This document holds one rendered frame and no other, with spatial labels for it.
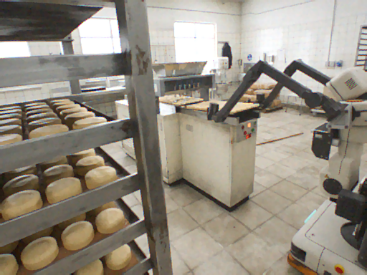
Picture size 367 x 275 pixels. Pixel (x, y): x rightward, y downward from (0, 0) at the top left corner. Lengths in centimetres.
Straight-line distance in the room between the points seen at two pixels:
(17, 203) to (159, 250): 23
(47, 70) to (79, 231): 26
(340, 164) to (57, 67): 137
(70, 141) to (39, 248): 19
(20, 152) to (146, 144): 15
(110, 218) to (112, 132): 18
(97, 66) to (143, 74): 6
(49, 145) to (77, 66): 10
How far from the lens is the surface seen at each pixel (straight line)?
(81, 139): 30
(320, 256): 155
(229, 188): 190
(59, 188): 37
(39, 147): 30
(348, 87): 134
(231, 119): 166
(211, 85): 242
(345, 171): 144
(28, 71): 28
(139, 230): 41
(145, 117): 29
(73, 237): 42
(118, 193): 35
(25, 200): 37
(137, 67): 28
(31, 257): 42
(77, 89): 72
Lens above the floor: 132
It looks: 19 degrees down
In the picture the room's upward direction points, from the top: 3 degrees counter-clockwise
